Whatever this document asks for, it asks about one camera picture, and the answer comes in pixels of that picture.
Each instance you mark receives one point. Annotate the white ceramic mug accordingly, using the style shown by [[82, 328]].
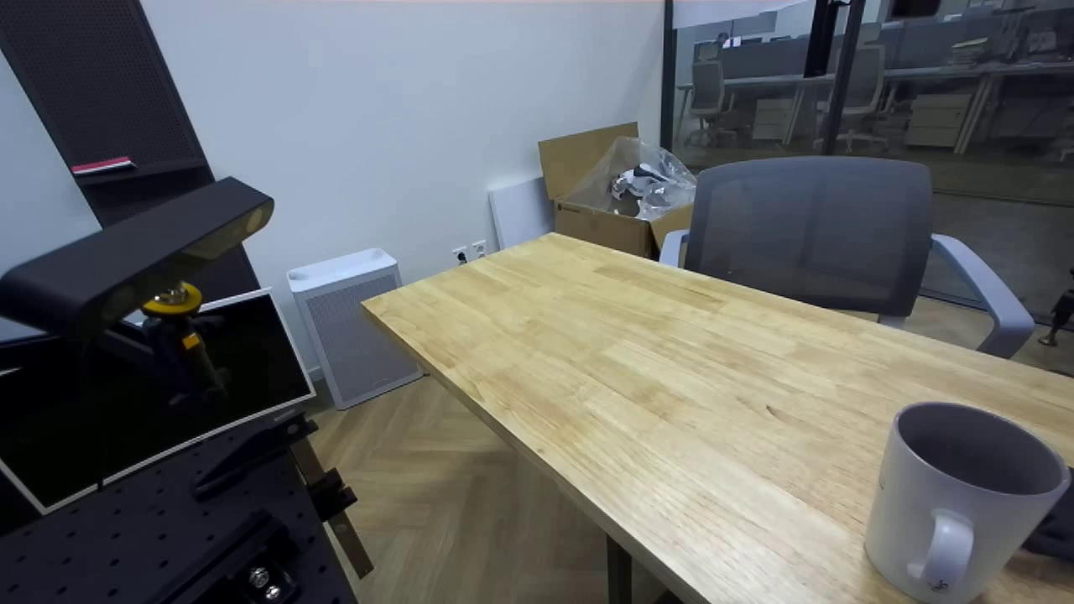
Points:
[[928, 493]]

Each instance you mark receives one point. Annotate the white flat panel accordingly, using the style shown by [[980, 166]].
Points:
[[519, 210]]

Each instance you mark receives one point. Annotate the open cardboard box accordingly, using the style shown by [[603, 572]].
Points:
[[572, 156]]

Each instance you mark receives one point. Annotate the clear crumpled plastic bag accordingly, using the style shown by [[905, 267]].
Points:
[[641, 178]]

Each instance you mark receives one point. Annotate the white air purifier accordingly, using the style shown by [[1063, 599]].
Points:
[[355, 322]]

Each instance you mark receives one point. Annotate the grey mesh office chair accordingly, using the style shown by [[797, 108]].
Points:
[[806, 231]]

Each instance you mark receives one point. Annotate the black clamp with wood strip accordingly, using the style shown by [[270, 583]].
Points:
[[332, 493]]

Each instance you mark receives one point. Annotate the black table leg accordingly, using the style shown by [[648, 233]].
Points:
[[618, 572]]

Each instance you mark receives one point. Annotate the black pole behind glass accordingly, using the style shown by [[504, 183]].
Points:
[[832, 78]]

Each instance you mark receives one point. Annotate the red label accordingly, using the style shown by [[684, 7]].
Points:
[[103, 166]]

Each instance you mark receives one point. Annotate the black optical breadboard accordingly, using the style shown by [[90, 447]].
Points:
[[113, 539]]

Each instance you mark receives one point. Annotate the black slanted beam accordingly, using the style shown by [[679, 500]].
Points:
[[103, 78]]

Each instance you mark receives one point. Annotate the office desk behind glass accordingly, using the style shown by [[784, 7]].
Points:
[[986, 71]]

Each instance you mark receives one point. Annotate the small black stand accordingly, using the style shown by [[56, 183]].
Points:
[[1057, 306]]

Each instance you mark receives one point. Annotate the black glove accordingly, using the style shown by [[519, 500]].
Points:
[[1057, 532]]

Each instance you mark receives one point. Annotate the white wall outlet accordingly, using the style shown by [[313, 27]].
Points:
[[472, 250]]

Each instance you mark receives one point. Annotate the black glass partition frame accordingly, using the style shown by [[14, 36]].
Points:
[[668, 69]]

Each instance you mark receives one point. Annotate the yellow knob camera mount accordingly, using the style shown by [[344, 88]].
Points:
[[174, 301]]

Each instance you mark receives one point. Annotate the black mount base with bolts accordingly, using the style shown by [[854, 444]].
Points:
[[241, 557]]

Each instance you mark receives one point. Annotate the black stereo camera bar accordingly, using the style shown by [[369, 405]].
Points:
[[137, 253]]

